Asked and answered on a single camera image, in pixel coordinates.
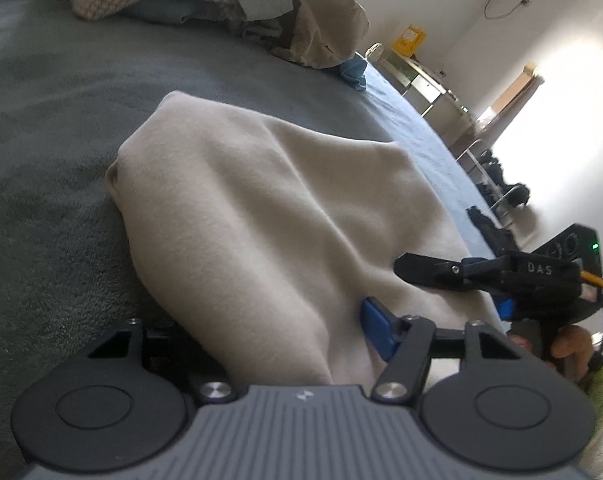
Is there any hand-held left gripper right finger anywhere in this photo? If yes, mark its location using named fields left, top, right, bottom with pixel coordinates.
left=360, top=297, right=535, bottom=404

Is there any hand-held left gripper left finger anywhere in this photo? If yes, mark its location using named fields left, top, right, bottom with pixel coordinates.
left=86, top=317, right=237, bottom=404

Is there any cream zip jacket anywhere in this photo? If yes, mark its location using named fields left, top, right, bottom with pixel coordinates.
left=105, top=90, right=508, bottom=389

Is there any person's right hand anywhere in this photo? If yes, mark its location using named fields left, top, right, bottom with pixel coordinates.
left=550, top=326, right=598, bottom=383

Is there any black garment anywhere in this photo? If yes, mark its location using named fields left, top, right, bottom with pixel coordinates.
left=465, top=204, right=521, bottom=257

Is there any metal shoe rack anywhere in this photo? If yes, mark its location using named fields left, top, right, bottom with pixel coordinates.
left=455, top=136, right=531, bottom=227

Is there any row of black shoes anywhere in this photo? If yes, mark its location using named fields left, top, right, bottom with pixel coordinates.
left=475, top=149, right=531, bottom=209

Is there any white desk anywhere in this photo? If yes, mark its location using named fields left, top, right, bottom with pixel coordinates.
left=375, top=49, right=475, bottom=137

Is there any tall cardboard box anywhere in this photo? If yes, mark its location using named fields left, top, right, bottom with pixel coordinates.
left=475, top=61, right=545, bottom=127

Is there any light blue garment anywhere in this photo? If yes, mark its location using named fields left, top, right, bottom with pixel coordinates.
left=337, top=56, right=369, bottom=94

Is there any yellow box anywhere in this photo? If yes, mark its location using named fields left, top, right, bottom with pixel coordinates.
left=392, top=23, right=427, bottom=59

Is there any tan garment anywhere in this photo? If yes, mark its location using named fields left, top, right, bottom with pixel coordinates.
left=286, top=0, right=371, bottom=69

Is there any grey knit garment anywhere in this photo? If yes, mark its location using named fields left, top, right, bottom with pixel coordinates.
left=226, top=14, right=283, bottom=47

